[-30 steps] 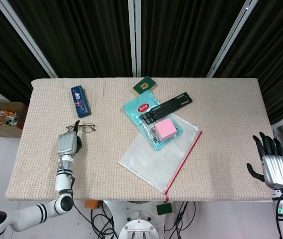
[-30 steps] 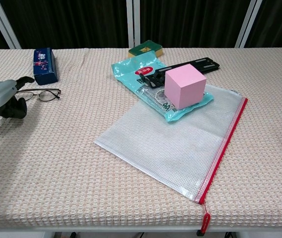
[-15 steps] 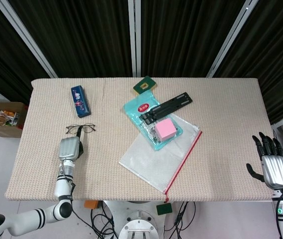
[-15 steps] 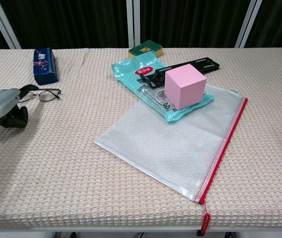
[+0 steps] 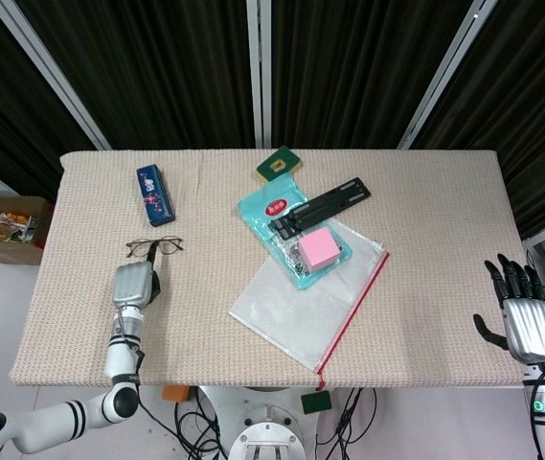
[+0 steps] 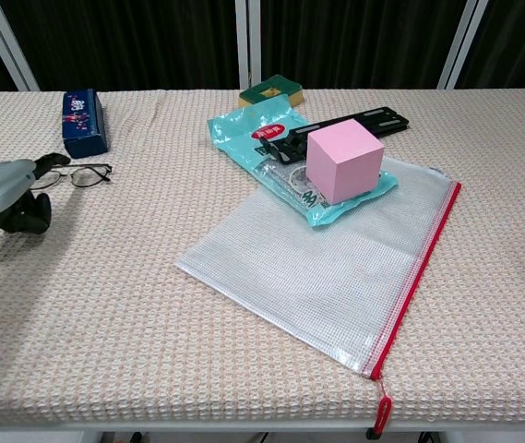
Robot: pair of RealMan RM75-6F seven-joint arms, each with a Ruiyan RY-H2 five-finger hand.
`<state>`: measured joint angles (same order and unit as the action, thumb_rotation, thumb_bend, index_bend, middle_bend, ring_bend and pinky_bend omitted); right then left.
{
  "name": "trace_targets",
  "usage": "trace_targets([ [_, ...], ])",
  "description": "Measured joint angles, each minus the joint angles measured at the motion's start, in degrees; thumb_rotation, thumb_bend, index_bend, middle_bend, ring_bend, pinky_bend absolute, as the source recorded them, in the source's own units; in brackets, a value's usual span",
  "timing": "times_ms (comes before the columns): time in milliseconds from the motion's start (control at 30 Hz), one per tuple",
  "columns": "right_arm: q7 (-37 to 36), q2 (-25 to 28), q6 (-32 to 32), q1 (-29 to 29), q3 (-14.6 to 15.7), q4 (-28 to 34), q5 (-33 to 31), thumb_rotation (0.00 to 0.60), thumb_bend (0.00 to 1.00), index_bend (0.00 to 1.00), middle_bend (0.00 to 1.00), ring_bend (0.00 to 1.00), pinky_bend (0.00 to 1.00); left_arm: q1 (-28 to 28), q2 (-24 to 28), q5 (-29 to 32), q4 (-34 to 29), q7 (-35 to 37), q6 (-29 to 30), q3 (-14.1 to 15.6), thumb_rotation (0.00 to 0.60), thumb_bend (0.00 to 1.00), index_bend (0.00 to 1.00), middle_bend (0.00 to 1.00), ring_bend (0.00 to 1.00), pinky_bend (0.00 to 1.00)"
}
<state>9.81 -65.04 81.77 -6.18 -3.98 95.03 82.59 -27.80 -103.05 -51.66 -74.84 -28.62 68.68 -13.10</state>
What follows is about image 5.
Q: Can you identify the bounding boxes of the black folding stand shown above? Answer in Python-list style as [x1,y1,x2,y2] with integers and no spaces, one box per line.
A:
[267,176,374,240]

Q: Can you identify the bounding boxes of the teal plastic package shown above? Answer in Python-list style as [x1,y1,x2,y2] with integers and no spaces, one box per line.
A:
[237,175,352,291]

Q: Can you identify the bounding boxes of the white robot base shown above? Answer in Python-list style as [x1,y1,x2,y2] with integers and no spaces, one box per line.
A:
[227,385,321,460]

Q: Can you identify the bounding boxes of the grey aluminium extrusion bar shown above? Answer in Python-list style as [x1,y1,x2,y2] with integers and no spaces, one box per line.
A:
[1,0,112,150]
[396,0,498,150]
[246,0,273,149]

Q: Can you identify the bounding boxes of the black curtain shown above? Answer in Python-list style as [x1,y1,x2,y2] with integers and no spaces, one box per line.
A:
[0,0,545,241]

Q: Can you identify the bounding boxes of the beige waffle tablecloth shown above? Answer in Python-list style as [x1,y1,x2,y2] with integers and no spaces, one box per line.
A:
[9,149,527,388]

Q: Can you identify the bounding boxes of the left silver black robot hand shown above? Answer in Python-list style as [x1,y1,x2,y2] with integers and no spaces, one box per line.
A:
[111,241,163,308]

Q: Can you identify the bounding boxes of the thin-framed eyeglasses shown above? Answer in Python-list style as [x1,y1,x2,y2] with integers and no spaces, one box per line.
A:
[125,235,185,258]

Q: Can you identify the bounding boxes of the cardboard box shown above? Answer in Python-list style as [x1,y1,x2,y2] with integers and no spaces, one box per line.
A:
[0,194,54,266]

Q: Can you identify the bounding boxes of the green yellow sponge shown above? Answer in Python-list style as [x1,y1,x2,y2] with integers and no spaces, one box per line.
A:
[256,147,304,183]

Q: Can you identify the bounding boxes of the black floor cables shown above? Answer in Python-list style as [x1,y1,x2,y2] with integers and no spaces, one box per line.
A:
[137,385,379,460]

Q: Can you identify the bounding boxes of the blue patterned box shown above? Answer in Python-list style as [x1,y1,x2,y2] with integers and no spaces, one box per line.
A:
[135,163,176,226]

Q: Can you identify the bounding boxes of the orange block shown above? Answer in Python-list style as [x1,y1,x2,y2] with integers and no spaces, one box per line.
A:
[161,384,192,403]

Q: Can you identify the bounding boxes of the clear mesh red zipper pouch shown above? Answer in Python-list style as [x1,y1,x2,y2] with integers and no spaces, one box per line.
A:
[228,218,392,390]

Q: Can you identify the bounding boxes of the pink cube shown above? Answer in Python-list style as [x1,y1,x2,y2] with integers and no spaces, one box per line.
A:
[298,227,340,270]

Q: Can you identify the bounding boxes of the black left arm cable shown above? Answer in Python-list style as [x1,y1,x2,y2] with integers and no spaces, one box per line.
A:
[111,310,147,387]

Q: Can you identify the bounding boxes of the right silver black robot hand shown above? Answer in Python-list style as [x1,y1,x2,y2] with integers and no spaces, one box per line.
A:
[472,253,545,365]

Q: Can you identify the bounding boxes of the green pad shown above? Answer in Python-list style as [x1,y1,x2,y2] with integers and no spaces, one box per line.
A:
[300,390,333,416]

